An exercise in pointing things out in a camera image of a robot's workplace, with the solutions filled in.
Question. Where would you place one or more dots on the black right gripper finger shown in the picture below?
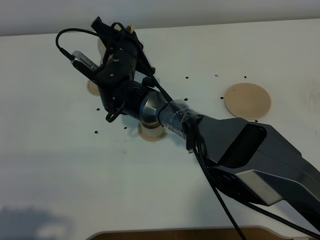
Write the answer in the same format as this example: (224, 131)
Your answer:
(104, 32)
(143, 66)

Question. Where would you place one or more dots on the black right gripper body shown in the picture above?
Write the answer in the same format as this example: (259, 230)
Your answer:
(125, 91)

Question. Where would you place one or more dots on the beige teapot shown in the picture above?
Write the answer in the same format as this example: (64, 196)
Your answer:
(108, 49)

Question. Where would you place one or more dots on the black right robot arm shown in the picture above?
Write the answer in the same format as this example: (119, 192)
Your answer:
(247, 161)

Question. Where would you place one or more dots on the beige teapot coaster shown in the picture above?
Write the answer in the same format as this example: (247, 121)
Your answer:
(247, 101)

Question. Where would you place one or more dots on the beige far saucer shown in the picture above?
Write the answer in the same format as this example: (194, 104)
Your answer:
(92, 88)

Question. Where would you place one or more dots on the beige saucer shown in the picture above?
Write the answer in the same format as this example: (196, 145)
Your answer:
(92, 88)
(152, 135)

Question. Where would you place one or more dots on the beige near teacup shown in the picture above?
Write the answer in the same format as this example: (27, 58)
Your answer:
(150, 126)

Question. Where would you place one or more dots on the beige near saucer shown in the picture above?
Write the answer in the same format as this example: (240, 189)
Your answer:
(152, 135)

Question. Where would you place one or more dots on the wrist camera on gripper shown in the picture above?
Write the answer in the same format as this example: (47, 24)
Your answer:
(84, 65)

